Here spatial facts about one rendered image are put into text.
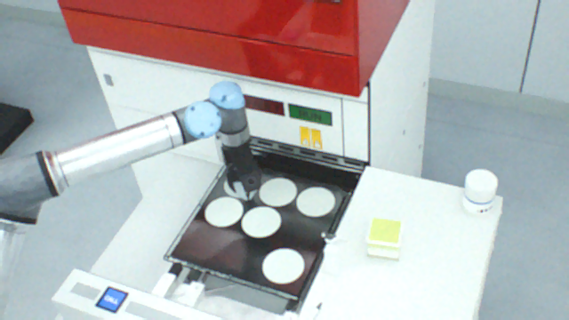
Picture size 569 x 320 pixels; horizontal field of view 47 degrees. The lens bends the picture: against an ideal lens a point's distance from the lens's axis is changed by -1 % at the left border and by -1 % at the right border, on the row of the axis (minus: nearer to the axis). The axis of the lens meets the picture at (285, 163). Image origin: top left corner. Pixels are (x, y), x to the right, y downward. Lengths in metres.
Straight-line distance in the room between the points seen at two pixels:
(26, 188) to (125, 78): 0.67
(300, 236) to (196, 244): 0.26
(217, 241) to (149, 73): 0.50
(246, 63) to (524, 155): 1.87
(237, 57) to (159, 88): 0.36
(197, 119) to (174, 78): 0.48
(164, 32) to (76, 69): 2.40
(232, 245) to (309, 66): 0.49
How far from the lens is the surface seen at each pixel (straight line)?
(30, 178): 1.31
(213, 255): 1.63
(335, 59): 1.44
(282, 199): 1.72
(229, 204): 1.73
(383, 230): 1.47
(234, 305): 1.56
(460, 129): 3.25
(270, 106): 1.68
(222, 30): 1.53
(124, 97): 1.96
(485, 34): 3.17
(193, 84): 1.76
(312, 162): 1.75
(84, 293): 1.59
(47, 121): 3.70
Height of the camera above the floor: 2.18
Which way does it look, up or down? 45 degrees down
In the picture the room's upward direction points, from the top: 8 degrees counter-clockwise
